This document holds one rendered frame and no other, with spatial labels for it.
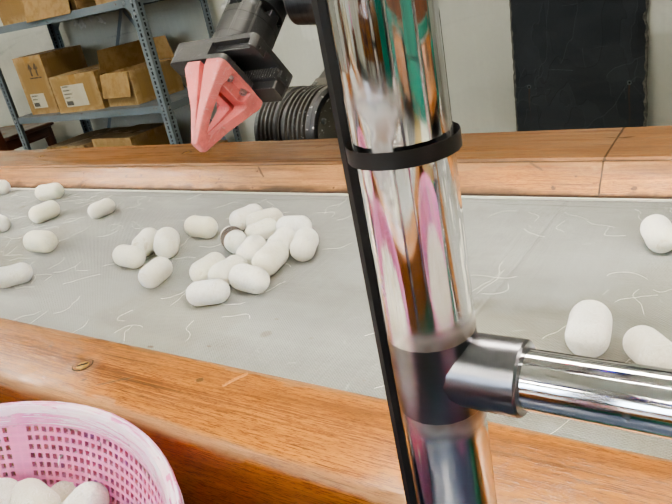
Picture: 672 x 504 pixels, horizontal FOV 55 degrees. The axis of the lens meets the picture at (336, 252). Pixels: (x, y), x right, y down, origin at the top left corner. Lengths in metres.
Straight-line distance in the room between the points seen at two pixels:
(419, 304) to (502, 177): 0.43
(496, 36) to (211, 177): 1.93
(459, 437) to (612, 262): 0.28
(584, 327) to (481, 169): 0.27
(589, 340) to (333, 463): 0.14
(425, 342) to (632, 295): 0.26
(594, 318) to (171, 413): 0.21
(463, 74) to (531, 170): 2.08
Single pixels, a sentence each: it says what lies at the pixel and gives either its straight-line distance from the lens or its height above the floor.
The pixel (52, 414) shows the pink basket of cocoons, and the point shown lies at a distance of 0.36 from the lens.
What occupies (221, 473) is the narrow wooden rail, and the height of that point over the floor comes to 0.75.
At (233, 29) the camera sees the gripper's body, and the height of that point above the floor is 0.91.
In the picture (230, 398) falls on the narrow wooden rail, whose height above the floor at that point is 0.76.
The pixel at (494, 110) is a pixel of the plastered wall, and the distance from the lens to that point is 2.63.
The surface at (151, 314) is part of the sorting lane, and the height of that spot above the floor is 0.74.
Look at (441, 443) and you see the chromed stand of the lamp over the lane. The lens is 0.18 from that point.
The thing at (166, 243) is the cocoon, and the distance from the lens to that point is 0.57.
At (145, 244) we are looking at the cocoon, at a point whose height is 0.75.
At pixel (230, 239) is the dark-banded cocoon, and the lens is 0.54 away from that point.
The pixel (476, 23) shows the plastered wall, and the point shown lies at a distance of 2.59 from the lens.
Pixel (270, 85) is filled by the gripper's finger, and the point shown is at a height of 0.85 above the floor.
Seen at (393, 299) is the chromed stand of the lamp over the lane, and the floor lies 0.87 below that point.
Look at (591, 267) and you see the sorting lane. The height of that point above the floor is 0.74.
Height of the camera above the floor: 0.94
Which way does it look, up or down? 23 degrees down
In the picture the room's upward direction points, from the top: 12 degrees counter-clockwise
